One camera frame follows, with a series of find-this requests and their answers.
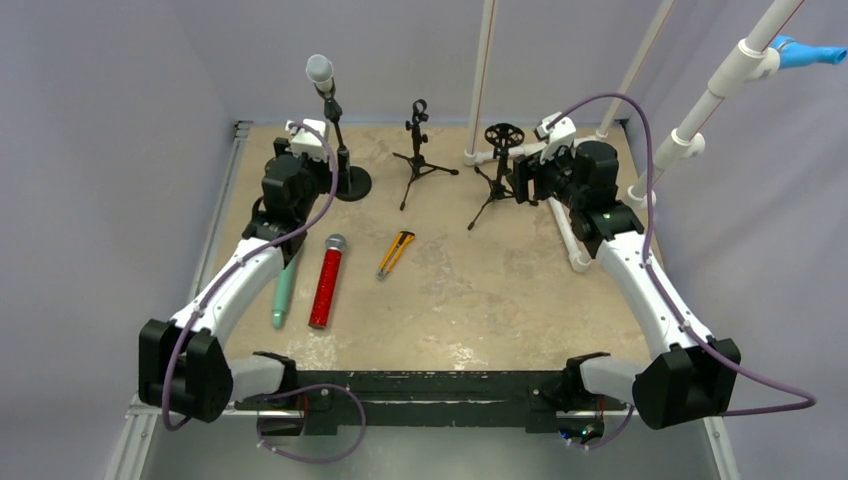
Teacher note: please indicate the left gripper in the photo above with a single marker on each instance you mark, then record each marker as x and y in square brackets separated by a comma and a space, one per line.
[322, 167]

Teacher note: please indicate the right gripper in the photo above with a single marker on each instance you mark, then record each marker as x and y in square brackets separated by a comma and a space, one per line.
[525, 177]

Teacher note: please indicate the black round-base mic stand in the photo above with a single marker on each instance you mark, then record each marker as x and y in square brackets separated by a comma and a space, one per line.
[355, 182]

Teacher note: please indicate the black tripod shockmount stand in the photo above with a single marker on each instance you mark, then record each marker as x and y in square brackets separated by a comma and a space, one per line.
[502, 136]

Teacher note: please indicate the red glitter microphone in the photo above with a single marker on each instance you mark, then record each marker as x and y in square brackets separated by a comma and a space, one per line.
[335, 247]

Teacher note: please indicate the black tripod mic stand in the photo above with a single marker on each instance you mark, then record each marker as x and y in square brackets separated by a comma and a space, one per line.
[417, 162]

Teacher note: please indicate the grey white microphone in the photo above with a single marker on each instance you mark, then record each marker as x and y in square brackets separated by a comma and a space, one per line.
[320, 71]

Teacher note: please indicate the mint green microphone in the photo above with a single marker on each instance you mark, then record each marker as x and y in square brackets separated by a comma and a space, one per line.
[283, 292]

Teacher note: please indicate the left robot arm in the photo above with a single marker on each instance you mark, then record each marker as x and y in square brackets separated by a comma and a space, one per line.
[182, 368]

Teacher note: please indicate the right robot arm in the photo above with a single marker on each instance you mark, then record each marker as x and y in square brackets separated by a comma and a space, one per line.
[691, 374]

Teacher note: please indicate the yellow utility knife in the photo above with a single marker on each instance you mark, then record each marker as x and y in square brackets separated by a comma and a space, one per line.
[394, 252]

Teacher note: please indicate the blue pipe fitting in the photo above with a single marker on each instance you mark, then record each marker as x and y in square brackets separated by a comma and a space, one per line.
[793, 54]

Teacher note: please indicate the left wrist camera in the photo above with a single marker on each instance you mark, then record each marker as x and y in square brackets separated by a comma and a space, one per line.
[304, 142]

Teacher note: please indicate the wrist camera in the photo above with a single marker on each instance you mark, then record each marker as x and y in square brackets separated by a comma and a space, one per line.
[304, 142]
[555, 132]

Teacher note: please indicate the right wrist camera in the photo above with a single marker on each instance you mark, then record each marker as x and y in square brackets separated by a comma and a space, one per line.
[555, 132]

